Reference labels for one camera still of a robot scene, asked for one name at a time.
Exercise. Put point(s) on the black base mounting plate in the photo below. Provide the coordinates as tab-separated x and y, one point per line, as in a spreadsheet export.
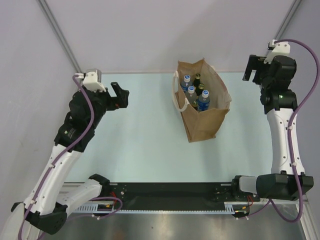
176	196

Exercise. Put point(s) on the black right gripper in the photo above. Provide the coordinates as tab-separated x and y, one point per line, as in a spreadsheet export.
255	62

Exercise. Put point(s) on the clear unlabelled plastic bottle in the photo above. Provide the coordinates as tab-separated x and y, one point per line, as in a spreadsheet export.
191	95

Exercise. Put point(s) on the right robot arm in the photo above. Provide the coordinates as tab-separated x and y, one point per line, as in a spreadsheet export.
288	179

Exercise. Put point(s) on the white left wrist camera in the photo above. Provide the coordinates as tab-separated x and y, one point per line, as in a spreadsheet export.
90	80

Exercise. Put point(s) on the brown canvas tote bag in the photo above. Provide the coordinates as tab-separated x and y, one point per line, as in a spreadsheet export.
203	125

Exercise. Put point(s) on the green glass bottle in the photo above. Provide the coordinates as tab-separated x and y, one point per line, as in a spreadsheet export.
199	89
197	80

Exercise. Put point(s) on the small clear glass bottle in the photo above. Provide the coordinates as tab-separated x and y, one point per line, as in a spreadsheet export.
195	105

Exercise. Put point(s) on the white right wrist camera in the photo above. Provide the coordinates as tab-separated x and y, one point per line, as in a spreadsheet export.
277	49

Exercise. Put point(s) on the blue label bottle front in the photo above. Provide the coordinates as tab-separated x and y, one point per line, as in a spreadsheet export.
203	101

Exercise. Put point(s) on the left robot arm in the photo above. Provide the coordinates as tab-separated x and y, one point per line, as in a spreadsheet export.
45	209

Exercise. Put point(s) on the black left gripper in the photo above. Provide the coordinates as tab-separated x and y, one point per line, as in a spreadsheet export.
120	101

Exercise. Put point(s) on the blue label bottle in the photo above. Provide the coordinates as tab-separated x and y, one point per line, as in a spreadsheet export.
203	101
186	83

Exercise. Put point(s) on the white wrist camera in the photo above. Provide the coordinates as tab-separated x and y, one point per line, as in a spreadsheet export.
90	80
277	49

